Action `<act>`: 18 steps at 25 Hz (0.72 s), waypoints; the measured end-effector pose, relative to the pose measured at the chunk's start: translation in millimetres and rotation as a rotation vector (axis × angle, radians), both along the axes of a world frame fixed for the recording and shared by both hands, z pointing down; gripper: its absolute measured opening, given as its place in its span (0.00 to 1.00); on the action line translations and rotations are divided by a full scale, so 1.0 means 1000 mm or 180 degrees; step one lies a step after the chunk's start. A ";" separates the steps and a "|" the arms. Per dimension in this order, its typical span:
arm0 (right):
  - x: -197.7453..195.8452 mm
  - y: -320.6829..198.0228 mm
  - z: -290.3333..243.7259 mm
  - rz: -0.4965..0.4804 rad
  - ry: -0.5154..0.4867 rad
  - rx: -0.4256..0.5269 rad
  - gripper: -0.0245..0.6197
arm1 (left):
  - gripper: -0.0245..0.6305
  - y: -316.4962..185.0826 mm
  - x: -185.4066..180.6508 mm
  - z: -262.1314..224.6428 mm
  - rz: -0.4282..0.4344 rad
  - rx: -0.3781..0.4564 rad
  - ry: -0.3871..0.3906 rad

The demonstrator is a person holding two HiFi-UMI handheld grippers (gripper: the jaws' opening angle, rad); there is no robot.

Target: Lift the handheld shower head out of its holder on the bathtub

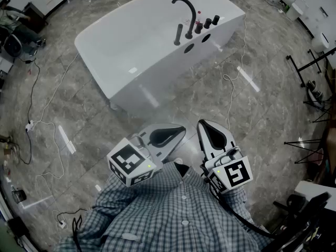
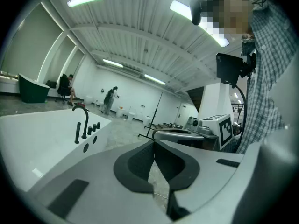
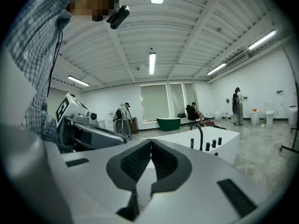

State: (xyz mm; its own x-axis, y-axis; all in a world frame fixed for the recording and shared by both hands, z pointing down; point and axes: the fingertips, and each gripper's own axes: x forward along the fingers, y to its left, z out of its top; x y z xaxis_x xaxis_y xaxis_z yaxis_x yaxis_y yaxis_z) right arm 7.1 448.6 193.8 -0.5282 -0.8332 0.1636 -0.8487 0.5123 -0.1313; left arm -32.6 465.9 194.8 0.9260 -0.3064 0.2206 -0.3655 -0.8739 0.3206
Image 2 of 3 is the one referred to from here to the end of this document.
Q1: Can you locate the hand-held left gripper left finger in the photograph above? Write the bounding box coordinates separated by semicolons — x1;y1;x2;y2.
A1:
24;139;174;224

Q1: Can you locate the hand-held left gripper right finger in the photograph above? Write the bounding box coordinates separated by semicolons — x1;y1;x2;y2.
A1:
154;139;245;222

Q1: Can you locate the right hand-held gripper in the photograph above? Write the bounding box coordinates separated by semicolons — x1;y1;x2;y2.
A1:
152;113;235;150

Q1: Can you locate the dark grey metal cylinder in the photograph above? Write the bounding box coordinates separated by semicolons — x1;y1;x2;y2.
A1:
74;122;81;145

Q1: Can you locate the white bathtub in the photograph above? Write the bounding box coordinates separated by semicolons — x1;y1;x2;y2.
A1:
0;108;113;192

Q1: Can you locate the dark green bathtub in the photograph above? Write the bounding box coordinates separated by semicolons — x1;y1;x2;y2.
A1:
18;73;50;104

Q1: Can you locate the black tripod pole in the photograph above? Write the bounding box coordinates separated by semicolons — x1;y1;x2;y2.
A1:
137;92;164;139

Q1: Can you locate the black curved faucet spout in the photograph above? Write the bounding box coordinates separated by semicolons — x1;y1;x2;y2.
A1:
71;105;90;140

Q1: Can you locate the black chest-mounted box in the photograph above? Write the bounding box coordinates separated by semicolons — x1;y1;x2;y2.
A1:
215;52;256;86

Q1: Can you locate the person's checked shirt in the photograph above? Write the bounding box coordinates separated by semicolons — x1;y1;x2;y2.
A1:
235;0;299;154

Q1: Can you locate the black office chair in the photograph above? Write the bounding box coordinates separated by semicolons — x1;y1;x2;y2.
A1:
55;76;72;105

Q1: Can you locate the window roller blind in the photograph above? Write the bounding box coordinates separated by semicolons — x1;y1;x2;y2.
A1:
0;2;64;79
43;35;77;83
63;48;85;84

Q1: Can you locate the thick black cable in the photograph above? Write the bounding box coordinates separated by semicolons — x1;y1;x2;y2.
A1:
230;83;249;154

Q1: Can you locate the black head-worn camera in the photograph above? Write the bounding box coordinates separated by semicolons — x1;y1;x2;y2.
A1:
189;0;209;26

